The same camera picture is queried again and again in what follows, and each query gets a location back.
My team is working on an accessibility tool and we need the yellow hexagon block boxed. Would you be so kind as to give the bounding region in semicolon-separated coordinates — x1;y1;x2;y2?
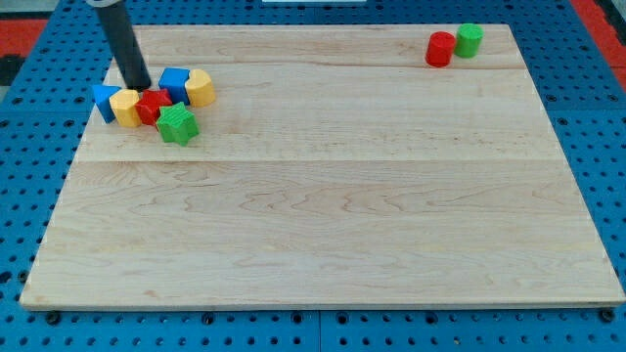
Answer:
109;89;142;127

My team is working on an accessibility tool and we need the blue triangle block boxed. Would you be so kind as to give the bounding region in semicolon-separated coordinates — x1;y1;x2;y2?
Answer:
92;85;121;124

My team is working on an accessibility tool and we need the light wooden board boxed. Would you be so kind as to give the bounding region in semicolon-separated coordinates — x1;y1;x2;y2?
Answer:
21;24;625;311

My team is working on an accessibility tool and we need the yellow heart block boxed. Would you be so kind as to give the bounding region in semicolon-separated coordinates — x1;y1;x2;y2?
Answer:
185;68;216;108

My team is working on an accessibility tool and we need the green star block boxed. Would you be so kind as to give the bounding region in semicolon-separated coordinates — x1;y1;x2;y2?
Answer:
156;103;200;146

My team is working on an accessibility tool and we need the blue cube block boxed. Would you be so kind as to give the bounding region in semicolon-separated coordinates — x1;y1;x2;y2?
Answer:
158;67;190;106

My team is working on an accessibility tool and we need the red star block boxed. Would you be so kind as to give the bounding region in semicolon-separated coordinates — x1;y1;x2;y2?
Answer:
135;89;172;126

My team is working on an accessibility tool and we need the red cylinder block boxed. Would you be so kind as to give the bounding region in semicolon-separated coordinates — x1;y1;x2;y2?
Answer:
425;31;456;67

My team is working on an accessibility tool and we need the green cylinder block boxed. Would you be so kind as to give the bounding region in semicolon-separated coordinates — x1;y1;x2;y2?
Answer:
454;23;484;59

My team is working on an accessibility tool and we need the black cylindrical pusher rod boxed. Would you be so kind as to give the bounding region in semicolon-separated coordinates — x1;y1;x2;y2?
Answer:
91;1;152;91

